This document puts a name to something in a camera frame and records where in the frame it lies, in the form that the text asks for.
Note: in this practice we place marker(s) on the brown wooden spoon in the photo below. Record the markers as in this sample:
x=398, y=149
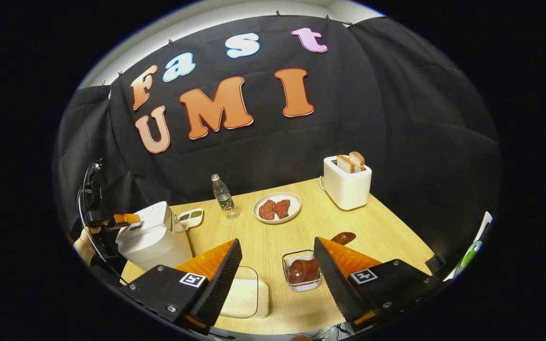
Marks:
x=301, y=271

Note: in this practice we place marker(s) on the toast bread slice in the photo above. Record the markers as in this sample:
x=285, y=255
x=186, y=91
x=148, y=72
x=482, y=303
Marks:
x=345, y=164
x=358, y=160

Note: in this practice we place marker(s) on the white toaster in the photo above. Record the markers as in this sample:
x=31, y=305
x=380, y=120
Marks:
x=349, y=189

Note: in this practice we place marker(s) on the black backdrop cloth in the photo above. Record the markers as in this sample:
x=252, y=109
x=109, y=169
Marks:
x=396, y=118

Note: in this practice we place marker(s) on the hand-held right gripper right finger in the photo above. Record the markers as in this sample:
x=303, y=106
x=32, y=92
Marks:
x=334, y=279

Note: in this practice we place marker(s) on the white rice cooker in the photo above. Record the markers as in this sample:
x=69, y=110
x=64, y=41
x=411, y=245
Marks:
x=154, y=246

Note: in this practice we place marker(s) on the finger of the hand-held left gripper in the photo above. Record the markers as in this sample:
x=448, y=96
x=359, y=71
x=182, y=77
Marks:
x=128, y=219

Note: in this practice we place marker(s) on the white round plate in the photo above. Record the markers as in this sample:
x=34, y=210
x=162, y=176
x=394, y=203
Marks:
x=294, y=208

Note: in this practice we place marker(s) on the red meat piece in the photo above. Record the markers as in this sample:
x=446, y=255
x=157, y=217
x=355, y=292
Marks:
x=267, y=210
x=282, y=208

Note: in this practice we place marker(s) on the clear plastic water bottle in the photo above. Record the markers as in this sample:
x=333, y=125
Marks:
x=224, y=201

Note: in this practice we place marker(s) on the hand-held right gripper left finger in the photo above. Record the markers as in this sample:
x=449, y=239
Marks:
x=221, y=279

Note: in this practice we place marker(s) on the small white condiment dish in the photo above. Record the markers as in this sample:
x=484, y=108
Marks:
x=190, y=218

